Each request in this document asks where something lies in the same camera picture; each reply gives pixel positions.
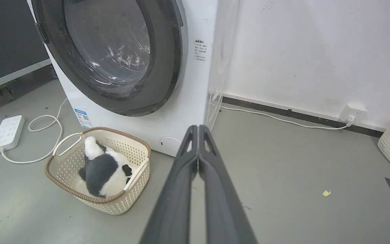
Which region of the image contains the white power strip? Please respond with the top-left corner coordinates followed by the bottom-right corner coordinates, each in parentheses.
top-left (0, 115), bottom-right (25, 154)

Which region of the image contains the white front-load washing machine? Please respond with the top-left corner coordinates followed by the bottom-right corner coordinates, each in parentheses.
top-left (27, 0), bottom-right (220, 157)

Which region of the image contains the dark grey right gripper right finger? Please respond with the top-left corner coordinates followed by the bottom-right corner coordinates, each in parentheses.
top-left (198, 125), bottom-right (258, 244)

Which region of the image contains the black flight case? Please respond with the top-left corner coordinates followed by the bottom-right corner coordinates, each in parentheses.
top-left (0, 0), bottom-right (57, 101)

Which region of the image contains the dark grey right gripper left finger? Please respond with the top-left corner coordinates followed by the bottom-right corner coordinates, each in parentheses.
top-left (139, 125), bottom-right (199, 244)

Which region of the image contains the cream plastic laundry basket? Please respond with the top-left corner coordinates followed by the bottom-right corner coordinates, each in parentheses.
top-left (44, 127), bottom-right (151, 215)

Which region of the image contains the white wall socket box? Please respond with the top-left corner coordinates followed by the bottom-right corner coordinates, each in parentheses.
top-left (339, 103), bottom-right (368, 124)

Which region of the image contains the white wall plug with cable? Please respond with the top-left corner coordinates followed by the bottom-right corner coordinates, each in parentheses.
top-left (210, 103), bottom-right (355, 130)

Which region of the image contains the black and white panda plush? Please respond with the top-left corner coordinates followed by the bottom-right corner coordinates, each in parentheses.
top-left (78, 136), bottom-right (133, 198)

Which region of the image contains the dark round washing machine door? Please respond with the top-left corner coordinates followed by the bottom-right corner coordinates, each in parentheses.
top-left (31, 0), bottom-right (189, 117)

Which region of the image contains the translucent drain hose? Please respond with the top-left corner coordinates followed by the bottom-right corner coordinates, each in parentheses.
top-left (206, 89), bottom-right (224, 133)

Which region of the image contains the white power strip cable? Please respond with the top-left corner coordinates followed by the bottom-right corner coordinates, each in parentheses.
top-left (1, 98), bottom-right (69, 164)

